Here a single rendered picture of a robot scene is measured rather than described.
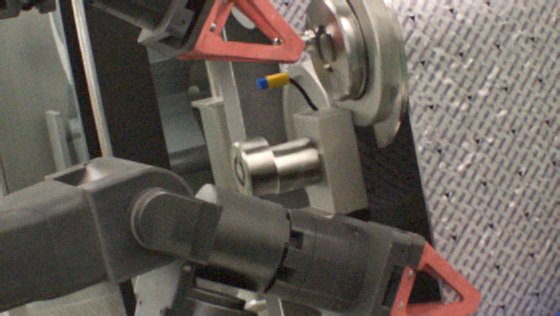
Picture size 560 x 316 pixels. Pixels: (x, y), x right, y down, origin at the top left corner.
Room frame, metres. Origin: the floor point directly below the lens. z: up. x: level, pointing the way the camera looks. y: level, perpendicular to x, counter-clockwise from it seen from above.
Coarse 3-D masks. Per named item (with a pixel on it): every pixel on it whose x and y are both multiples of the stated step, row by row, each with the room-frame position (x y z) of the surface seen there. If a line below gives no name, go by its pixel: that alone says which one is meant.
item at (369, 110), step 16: (352, 0) 0.80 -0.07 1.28; (368, 0) 0.78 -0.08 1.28; (368, 16) 0.78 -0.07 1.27; (368, 32) 0.79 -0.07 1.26; (384, 32) 0.78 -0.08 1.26; (368, 48) 0.79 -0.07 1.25; (384, 48) 0.78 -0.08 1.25; (384, 64) 0.78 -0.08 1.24; (368, 80) 0.80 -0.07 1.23; (384, 80) 0.78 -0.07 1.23; (368, 96) 0.81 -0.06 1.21; (384, 96) 0.79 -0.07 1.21; (352, 112) 0.84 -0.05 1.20; (368, 112) 0.81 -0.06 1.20; (384, 112) 0.80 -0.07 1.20
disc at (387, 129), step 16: (384, 0) 0.77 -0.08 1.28; (384, 16) 0.77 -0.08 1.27; (400, 32) 0.76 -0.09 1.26; (400, 48) 0.76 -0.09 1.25; (400, 64) 0.76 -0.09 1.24; (400, 80) 0.77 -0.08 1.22; (400, 96) 0.77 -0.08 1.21; (400, 112) 0.78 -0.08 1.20; (368, 128) 0.84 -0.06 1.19; (384, 128) 0.81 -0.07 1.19; (400, 128) 0.79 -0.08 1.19; (368, 144) 0.84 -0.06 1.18; (384, 144) 0.81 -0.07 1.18
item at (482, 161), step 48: (480, 96) 0.79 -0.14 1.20; (528, 96) 0.80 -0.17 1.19; (432, 144) 0.78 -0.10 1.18; (480, 144) 0.79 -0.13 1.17; (528, 144) 0.80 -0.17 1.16; (432, 192) 0.78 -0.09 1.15; (480, 192) 0.79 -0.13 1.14; (528, 192) 0.80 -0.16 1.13; (432, 240) 0.78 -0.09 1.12; (480, 240) 0.78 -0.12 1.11; (528, 240) 0.80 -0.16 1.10; (480, 288) 0.78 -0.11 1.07; (528, 288) 0.79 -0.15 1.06
